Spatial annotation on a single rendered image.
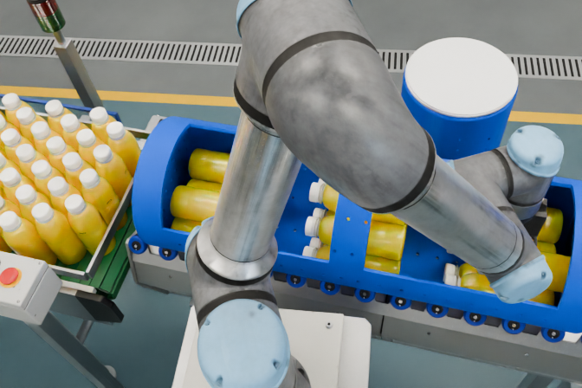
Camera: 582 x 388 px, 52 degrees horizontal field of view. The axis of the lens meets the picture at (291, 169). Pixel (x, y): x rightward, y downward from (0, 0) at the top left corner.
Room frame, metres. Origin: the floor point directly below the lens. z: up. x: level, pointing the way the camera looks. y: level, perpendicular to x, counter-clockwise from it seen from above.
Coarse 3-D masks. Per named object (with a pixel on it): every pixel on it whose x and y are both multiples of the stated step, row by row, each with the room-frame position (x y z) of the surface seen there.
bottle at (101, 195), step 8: (96, 184) 0.81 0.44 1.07; (104, 184) 0.82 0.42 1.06; (88, 192) 0.80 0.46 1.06; (96, 192) 0.80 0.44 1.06; (104, 192) 0.80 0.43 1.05; (112, 192) 0.82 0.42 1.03; (88, 200) 0.79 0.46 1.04; (96, 200) 0.79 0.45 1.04; (104, 200) 0.79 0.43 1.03; (112, 200) 0.81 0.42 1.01; (104, 208) 0.79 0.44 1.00; (112, 208) 0.80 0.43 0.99; (104, 216) 0.79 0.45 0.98; (112, 216) 0.79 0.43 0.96; (120, 224) 0.80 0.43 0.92
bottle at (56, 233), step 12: (60, 216) 0.75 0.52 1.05; (36, 228) 0.73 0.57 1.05; (48, 228) 0.72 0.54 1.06; (60, 228) 0.73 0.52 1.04; (48, 240) 0.71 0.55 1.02; (60, 240) 0.71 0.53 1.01; (72, 240) 0.73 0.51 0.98; (60, 252) 0.71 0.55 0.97; (72, 252) 0.72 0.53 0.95; (84, 252) 0.73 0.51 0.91
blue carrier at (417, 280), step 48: (192, 144) 0.90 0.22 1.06; (144, 192) 0.68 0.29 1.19; (576, 192) 0.55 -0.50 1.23; (144, 240) 0.65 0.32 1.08; (288, 240) 0.67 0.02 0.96; (336, 240) 0.53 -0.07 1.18; (576, 240) 0.45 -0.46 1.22; (384, 288) 0.47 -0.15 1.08; (432, 288) 0.45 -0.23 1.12; (576, 288) 0.39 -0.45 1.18
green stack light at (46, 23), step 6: (60, 12) 1.27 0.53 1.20; (36, 18) 1.25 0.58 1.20; (42, 18) 1.24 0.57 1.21; (48, 18) 1.24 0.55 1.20; (54, 18) 1.25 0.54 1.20; (60, 18) 1.26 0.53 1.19; (42, 24) 1.24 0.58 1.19; (48, 24) 1.24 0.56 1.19; (54, 24) 1.24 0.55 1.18; (60, 24) 1.25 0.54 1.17; (42, 30) 1.25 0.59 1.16; (48, 30) 1.24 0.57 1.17; (54, 30) 1.24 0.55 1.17
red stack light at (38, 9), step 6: (48, 0) 1.26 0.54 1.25; (54, 0) 1.27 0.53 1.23; (30, 6) 1.25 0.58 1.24; (36, 6) 1.24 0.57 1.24; (42, 6) 1.24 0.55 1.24; (48, 6) 1.25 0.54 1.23; (54, 6) 1.26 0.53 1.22; (36, 12) 1.24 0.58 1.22; (42, 12) 1.24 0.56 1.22; (48, 12) 1.25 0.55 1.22; (54, 12) 1.25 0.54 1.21
